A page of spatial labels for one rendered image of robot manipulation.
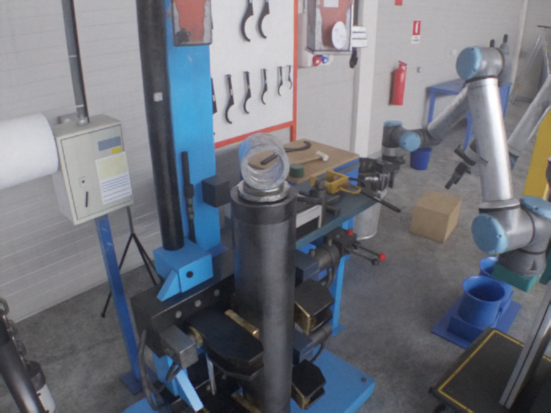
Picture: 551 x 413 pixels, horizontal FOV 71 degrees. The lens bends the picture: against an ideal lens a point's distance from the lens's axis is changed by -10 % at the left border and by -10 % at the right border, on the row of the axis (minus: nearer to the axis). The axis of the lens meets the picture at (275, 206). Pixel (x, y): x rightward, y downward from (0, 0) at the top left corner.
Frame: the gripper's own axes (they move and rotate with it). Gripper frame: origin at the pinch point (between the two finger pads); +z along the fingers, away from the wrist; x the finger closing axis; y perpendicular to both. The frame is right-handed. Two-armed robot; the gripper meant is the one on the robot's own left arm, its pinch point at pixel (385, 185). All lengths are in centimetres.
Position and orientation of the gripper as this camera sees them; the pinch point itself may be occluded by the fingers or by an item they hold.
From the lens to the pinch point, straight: 225.0
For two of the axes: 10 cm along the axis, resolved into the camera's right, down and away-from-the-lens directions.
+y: -5.2, -3.8, 7.6
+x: -8.5, 2.3, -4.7
